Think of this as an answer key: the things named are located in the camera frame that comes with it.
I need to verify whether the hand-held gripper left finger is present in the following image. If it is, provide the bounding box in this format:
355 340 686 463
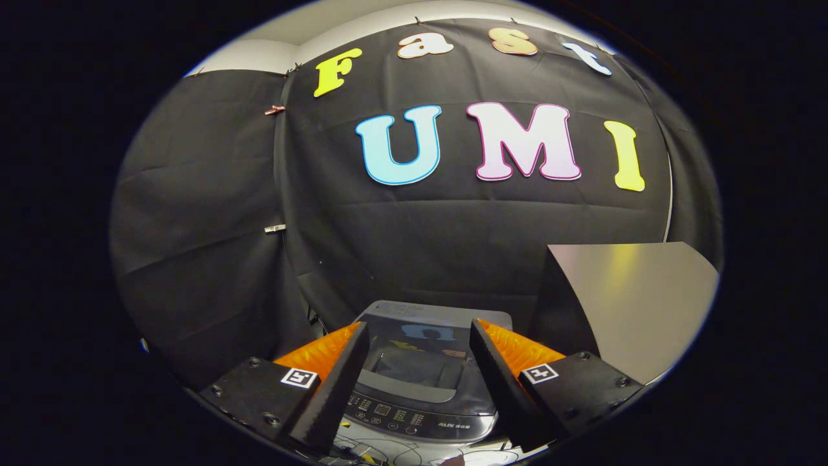
197 322 371 454

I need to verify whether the grey cabinet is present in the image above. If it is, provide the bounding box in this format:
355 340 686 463
527 241 721 386

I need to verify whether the dark grey washing machine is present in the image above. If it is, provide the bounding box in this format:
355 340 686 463
333 300 515 447

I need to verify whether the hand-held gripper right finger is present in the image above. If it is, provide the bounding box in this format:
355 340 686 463
469 318 645 453

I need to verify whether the black backdrop cloth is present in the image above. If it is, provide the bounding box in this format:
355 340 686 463
109 18 723 392

